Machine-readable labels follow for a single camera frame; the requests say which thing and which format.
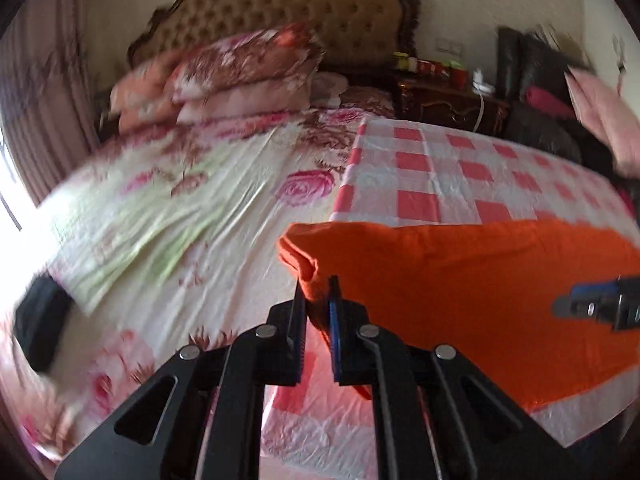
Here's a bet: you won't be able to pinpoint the wooden nightstand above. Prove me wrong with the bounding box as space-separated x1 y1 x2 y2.
395 78 510 136

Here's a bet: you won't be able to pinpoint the floral bed sheet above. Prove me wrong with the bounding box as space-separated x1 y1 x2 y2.
1 87 394 477

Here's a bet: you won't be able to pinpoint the orange pants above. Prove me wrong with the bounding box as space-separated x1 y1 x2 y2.
277 220 639 411

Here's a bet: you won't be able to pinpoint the black leather sofa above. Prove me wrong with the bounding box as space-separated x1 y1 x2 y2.
496 26 639 200

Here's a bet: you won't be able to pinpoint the pink curtain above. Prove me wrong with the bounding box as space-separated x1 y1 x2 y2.
1 0 100 205

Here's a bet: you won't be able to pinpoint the floral folded quilt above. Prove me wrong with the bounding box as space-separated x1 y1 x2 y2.
164 23 324 103

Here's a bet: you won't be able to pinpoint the red white checkered sheet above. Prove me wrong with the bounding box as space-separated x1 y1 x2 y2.
259 117 640 480

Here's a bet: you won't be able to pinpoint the magenta cushion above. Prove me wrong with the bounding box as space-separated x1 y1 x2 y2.
524 86 575 119

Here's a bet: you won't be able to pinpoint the white charger base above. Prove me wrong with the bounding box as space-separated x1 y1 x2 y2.
472 68 495 96

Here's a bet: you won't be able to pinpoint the wall socket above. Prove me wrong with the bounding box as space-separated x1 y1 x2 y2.
435 38 464 58

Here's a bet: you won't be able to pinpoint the pink floral cushion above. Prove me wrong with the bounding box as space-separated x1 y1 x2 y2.
565 67 639 179

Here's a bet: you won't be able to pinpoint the white charging cable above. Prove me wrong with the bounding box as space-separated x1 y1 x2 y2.
472 90 490 135

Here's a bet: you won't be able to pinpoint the pink pillow stack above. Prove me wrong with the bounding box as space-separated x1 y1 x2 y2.
110 50 317 133

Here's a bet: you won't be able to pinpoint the tufted brown headboard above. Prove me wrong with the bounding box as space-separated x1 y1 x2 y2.
127 0 420 67

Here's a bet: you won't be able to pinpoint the black device on bed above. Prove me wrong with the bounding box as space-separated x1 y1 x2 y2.
13 273 74 373

